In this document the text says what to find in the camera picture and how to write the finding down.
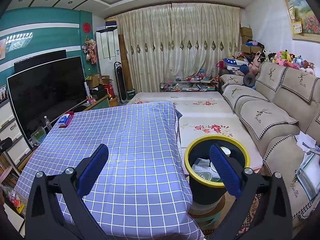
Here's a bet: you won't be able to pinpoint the white tissue paper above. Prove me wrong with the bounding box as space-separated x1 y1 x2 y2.
192 158 210 172

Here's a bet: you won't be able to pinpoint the purple checked tablecloth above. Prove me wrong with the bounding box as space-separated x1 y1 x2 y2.
14 101 205 239

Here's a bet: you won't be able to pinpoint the large black television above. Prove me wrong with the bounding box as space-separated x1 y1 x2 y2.
6 56 88 140

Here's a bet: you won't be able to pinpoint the cream embroidered curtain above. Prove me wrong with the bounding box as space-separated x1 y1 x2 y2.
107 2 243 94

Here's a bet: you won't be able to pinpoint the beige sofa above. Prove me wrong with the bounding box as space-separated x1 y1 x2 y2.
219 61 320 227

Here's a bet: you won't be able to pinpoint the low glass table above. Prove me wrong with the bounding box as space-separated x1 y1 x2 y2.
159 76 220 93

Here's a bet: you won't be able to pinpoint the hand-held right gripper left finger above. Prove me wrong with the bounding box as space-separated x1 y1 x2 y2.
25 144 110 240

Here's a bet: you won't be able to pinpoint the clear plastic packet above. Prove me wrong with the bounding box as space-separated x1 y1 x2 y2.
295 152 320 200

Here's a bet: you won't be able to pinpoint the yellow rimmed black disc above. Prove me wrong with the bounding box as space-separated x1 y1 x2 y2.
184 135 251 205

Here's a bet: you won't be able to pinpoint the bookshelf with books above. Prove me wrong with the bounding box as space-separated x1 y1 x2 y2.
0 155 15 180

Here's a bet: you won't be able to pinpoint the white plastic drawer unit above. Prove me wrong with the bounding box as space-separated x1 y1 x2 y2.
0 97 33 167

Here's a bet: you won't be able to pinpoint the stack of cardboard boxes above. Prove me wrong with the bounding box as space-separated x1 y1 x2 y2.
240 26 253 54

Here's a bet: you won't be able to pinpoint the framed flower painting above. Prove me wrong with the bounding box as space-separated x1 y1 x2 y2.
282 0 320 41

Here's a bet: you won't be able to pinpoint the black flat screen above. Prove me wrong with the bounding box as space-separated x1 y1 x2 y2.
14 49 67 74

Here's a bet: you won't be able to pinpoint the white standing air conditioner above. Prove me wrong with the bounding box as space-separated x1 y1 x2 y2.
96 26 119 103

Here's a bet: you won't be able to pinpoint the black box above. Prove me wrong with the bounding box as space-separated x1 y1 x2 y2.
90 84 107 98

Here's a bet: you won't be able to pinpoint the hanging flower decoration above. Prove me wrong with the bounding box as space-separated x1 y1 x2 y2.
82 36 97 64

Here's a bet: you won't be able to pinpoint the pile of plush toys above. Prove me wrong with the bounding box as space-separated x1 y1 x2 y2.
216 40 316 77

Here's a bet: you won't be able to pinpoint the patterned rug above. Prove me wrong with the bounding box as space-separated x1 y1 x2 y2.
200 192 265 240

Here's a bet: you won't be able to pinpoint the open cardboard boxes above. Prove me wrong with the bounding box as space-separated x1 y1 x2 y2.
86 74 113 88

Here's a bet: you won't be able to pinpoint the white papers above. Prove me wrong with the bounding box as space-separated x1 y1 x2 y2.
295 132 318 153

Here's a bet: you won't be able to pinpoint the floral floor mattress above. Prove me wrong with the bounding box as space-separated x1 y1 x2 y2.
125 91 264 170

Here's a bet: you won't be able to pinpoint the pile of colourful packets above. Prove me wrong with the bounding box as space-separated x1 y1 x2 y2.
2 182 25 213

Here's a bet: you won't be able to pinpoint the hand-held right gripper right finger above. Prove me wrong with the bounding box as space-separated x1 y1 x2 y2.
209 144 293 240

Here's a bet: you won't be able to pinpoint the black tower fan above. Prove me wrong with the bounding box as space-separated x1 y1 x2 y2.
114 61 127 103

